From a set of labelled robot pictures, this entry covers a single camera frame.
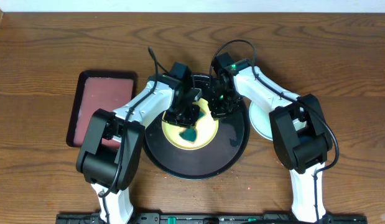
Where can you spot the yellow plate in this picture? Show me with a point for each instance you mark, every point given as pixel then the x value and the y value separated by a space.
pixel 207 129

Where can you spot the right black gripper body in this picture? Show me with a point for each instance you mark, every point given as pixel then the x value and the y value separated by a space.
pixel 227 102

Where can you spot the rectangular red black tray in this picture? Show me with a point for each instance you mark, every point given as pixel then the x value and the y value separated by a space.
pixel 98 89

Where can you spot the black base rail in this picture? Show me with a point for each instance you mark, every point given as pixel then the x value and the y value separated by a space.
pixel 156 218

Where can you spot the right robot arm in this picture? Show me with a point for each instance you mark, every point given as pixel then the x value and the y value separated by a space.
pixel 295 124

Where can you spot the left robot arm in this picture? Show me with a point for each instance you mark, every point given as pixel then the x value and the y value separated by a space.
pixel 110 153

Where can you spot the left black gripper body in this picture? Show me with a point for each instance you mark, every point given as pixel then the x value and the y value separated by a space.
pixel 182 115

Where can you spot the light blue plate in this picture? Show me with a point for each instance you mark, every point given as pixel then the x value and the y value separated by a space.
pixel 259 115

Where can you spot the round black tray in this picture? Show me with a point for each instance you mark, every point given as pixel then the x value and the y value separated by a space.
pixel 217 156

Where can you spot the green yellow sponge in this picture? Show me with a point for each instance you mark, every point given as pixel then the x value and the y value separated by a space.
pixel 190 134

